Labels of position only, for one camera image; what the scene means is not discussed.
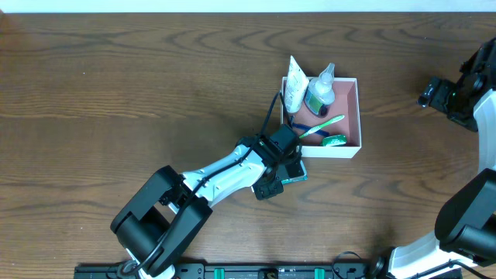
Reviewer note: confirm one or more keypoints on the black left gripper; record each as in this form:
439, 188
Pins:
294, 169

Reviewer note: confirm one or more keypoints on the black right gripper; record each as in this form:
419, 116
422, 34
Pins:
432, 93

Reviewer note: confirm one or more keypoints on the teal Colgate toothpaste tube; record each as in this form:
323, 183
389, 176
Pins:
298, 179

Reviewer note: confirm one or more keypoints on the blue disposable razor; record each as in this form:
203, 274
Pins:
306, 128

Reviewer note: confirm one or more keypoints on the green white toothbrush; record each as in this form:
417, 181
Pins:
321, 126

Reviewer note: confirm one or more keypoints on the green white soap box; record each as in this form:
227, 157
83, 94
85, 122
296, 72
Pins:
337, 140

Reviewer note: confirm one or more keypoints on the clear pump soap bottle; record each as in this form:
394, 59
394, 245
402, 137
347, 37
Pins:
320, 95

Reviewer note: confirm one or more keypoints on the white lotion tube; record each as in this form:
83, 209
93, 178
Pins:
295, 88

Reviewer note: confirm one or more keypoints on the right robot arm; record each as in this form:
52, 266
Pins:
464, 233

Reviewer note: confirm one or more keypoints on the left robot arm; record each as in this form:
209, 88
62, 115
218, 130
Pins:
160, 221

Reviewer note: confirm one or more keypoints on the white box pink interior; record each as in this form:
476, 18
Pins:
346, 103

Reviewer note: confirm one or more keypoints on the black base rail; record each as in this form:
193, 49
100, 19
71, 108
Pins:
201, 271

